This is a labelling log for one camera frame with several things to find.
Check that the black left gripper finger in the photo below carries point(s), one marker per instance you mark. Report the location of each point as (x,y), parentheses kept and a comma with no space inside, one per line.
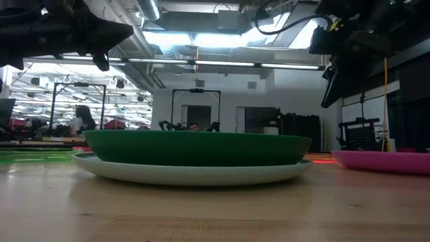
(100,35)
(101,62)

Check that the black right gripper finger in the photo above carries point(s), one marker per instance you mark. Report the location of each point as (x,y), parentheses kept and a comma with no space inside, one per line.
(333,89)

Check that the orange translucent plastic plate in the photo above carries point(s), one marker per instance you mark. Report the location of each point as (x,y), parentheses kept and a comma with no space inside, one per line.
(322,159)

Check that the pink plastic plate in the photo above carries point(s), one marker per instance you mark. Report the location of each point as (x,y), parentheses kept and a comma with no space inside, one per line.
(386,162)

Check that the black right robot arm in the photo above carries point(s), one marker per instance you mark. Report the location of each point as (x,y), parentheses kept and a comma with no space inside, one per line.
(410,13)

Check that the black pegboard cart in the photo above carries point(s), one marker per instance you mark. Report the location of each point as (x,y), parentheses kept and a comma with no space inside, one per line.
(359,134)

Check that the black cabinet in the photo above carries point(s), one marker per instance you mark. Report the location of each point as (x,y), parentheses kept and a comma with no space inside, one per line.
(300,132)

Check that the person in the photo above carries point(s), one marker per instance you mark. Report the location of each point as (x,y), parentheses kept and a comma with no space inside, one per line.
(193,127)
(84,121)

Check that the dark monitor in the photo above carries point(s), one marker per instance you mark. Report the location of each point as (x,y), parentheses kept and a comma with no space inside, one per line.
(6,112)

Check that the long ceiling light strip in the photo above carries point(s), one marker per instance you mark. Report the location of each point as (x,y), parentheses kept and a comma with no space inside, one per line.
(221,63)

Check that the light green translucent plate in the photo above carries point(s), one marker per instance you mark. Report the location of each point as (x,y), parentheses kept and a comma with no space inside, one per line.
(33,156)

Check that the dark green bowl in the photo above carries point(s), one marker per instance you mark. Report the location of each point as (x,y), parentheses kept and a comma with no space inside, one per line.
(198,148)

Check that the white plastic plate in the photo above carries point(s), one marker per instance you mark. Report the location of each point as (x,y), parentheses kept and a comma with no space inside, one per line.
(188,174)

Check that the black gantry frame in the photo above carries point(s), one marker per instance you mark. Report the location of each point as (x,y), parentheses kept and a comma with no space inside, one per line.
(196,90)
(79,84)

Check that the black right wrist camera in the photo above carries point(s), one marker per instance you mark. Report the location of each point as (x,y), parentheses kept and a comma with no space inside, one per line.
(320,39)

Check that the silver ceiling duct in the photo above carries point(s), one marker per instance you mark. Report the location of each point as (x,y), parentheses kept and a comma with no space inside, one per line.
(149,8)

